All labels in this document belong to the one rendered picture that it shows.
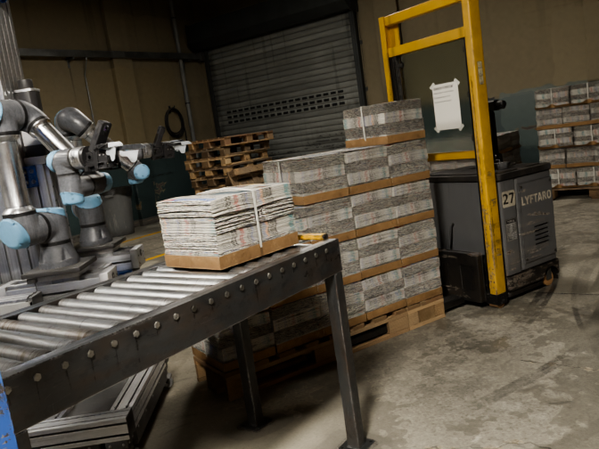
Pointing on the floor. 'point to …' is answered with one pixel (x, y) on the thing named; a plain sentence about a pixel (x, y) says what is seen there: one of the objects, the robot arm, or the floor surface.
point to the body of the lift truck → (441, 200)
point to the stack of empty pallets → (226, 145)
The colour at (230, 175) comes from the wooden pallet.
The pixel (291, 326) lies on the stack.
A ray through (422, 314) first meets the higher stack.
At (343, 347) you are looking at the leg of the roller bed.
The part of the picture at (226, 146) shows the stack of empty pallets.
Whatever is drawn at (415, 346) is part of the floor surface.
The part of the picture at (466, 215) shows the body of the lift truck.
